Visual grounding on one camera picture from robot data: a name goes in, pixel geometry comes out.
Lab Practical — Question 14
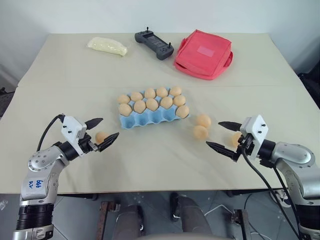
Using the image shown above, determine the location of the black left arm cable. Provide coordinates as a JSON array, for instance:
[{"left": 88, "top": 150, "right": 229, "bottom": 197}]
[{"left": 36, "top": 113, "right": 66, "bottom": 152}]

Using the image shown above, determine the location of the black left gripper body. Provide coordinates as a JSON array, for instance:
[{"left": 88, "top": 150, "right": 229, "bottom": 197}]
[{"left": 78, "top": 129, "right": 101, "bottom": 155}]

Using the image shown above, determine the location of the tan egg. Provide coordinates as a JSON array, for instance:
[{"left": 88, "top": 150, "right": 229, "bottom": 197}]
[
  {"left": 169, "top": 86, "right": 183, "bottom": 97},
  {"left": 229, "top": 132, "right": 243, "bottom": 147},
  {"left": 172, "top": 94, "right": 187, "bottom": 107},
  {"left": 193, "top": 125, "right": 209, "bottom": 141},
  {"left": 145, "top": 97, "right": 159, "bottom": 112},
  {"left": 159, "top": 96, "right": 174, "bottom": 109},
  {"left": 195, "top": 114, "right": 212, "bottom": 129},
  {"left": 176, "top": 105, "right": 190, "bottom": 119},
  {"left": 133, "top": 100, "right": 147, "bottom": 113},
  {"left": 118, "top": 103, "right": 133, "bottom": 117},
  {"left": 117, "top": 94, "right": 132, "bottom": 105},
  {"left": 95, "top": 132, "right": 110, "bottom": 145},
  {"left": 144, "top": 87, "right": 157, "bottom": 99},
  {"left": 156, "top": 86, "right": 169, "bottom": 99},
  {"left": 130, "top": 91, "right": 144, "bottom": 102}
]

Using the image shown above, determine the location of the white floor cable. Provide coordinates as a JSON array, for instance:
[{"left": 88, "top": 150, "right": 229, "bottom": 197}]
[{"left": 204, "top": 192, "right": 258, "bottom": 219}]

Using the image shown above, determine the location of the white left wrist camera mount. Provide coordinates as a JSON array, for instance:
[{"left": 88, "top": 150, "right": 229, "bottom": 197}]
[{"left": 60, "top": 115, "right": 88, "bottom": 157}]

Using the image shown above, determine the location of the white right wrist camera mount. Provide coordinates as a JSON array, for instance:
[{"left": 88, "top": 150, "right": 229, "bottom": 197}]
[{"left": 239, "top": 114, "right": 270, "bottom": 160}]

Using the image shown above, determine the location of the black chair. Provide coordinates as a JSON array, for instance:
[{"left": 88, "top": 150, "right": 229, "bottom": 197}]
[{"left": 296, "top": 58, "right": 320, "bottom": 112}]

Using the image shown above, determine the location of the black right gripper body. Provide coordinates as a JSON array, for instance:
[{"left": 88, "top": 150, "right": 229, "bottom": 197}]
[{"left": 234, "top": 134, "right": 255, "bottom": 163}]

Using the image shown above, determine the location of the red fabric bag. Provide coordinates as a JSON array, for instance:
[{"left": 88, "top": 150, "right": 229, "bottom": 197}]
[{"left": 173, "top": 29, "right": 235, "bottom": 82}]

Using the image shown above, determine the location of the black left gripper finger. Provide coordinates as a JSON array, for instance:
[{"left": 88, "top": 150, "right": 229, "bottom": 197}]
[
  {"left": 98, "top": 132, "right": 120, "bottom": 153},
  {"left": 84, "top": 117, "right": 104, "bottom": 131}
]

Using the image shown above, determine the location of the rusty metal frame post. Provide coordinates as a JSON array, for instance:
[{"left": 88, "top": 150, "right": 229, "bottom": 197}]
[
  {"left": 99, "top": 200, "right": 121, "bottom": 240},
  {"left": 229, "top": 208, "right": 252, "bottom": 240}
]

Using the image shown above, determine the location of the clear bag of white grains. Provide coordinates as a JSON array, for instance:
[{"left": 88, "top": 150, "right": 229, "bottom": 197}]
[{"left": 86, "top": 36, "right": 129, "bottom": 58}]

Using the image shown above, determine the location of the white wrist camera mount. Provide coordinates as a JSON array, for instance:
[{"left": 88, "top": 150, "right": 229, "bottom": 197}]
[
  {"left": 60, "top": 115, "right": 88, "bottom": 157},
  {"left": 239, "top": 114, "right": 270, "bottom": 160}
]

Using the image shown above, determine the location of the blue egg tray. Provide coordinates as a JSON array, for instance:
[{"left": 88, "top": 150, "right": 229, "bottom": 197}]
[{"left": 117, "top": 86, "right": 191, "bottom": 130}]

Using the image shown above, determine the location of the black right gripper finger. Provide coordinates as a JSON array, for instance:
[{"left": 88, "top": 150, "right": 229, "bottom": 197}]
[
  {"left": 217, "top": 121, "right": 243, "bottom": 132},
  {"left": 205, "top": 141, "right": 239, "bottom": 161}
]

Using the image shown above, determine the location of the dark grey rounded shape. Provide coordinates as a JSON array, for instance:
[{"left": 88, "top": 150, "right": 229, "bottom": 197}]
[
  {"left": 115, "top": 203, "right": 145, "bottom": 240},
  {"left": 170, "top": 191, "right": 214, "bottom": 240}
]

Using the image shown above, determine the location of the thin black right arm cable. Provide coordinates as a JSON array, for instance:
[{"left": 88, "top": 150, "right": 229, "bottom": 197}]
[{"left": 272, "top": 165, "right": 300, "bottom": 210}]

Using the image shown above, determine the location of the black and white shoe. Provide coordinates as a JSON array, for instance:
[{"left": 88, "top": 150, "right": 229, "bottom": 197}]
[{"left": 270, "top": 188, "right": 291, "bottom": 209}]

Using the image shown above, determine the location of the dark grey handheld controller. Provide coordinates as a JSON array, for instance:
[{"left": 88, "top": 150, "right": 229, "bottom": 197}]
[{"left": 134, "top": 26, "right": 175, "bottom": 61}]

